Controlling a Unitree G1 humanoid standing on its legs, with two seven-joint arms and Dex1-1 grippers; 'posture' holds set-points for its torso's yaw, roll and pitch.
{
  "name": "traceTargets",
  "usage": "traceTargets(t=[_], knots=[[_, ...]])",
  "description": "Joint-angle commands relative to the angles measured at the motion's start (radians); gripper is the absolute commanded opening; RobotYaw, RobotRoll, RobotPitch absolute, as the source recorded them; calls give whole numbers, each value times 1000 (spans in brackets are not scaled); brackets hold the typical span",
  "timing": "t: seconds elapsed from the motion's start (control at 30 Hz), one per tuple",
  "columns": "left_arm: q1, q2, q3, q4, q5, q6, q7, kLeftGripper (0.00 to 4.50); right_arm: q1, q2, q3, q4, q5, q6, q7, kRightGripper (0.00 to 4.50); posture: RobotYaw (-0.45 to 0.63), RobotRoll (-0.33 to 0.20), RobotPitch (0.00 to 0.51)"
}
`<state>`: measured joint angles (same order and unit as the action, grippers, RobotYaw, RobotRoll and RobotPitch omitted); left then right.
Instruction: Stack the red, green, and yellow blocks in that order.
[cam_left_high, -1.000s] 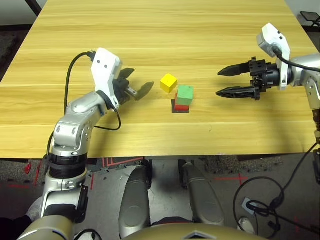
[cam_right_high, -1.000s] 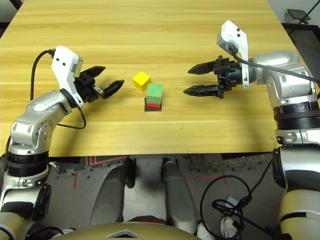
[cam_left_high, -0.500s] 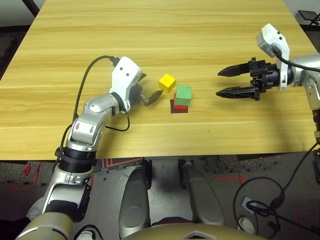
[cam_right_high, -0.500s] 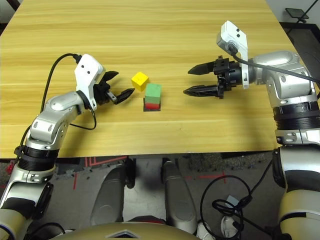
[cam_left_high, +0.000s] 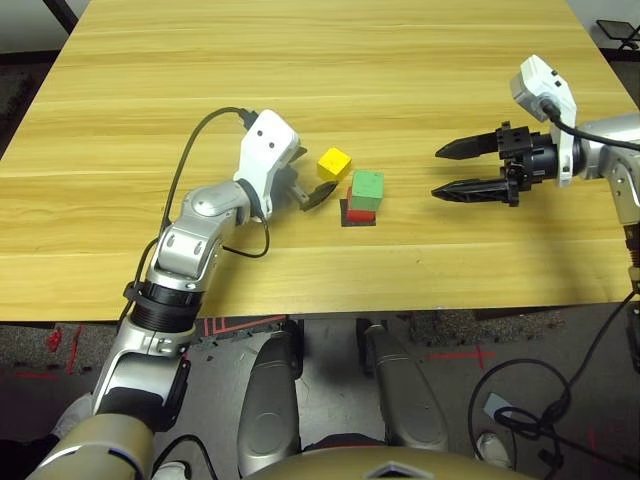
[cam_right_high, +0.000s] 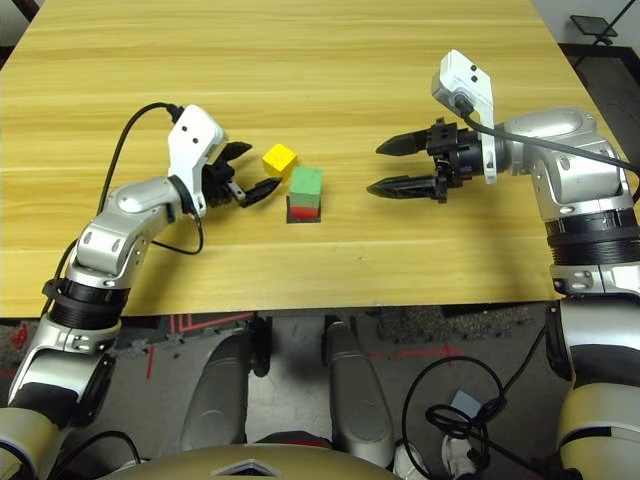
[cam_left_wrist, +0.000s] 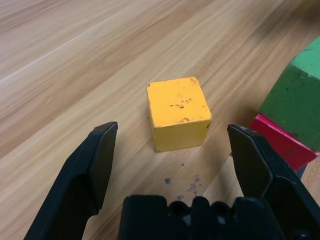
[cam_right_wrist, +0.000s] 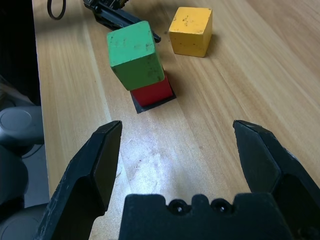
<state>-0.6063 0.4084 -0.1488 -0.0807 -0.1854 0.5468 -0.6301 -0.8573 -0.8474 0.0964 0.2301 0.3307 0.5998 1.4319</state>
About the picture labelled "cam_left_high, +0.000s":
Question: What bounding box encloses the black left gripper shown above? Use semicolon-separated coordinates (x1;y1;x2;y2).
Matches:
281;146;340;211

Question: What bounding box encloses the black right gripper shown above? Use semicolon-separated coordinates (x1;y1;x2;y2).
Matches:
430;121;558;208

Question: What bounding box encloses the yellow wooden block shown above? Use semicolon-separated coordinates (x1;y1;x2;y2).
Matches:
317;146;353;181

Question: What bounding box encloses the green wooden block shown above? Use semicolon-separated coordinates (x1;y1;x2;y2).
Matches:
348;169;386;212

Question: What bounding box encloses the red wooden block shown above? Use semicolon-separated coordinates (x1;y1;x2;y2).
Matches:
346;185;376;224

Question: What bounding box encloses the black square marker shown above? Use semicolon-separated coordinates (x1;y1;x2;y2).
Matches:
340;198;377;228

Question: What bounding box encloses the pale blue paper tag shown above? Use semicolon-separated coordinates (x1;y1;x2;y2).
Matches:
483;392;512;420

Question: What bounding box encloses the grey left robot leg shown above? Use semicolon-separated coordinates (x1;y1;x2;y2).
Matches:
237;329;304;476

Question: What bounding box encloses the grey robot leg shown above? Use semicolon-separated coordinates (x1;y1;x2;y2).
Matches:
237;329;304;476
364;324;449;451

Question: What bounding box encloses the grey right robot leg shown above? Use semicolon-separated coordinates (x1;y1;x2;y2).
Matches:
364;324;449;451

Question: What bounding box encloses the white sneaker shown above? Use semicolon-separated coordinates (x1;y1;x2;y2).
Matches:
152;460;194;480
474;432;514;469

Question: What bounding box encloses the gold robot torso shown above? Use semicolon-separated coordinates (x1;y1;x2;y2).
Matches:
244;444;524;480

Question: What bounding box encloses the dark metal bar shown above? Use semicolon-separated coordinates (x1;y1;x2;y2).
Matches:
42;0;80;35

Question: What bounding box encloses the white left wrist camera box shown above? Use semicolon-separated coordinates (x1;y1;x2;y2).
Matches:
233;109;301;219

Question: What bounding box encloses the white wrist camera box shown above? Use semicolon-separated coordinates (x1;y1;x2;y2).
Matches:
233;109;301;219
509;53;579;189

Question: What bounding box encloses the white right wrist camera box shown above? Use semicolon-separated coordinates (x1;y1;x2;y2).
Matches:
509;53;579;189

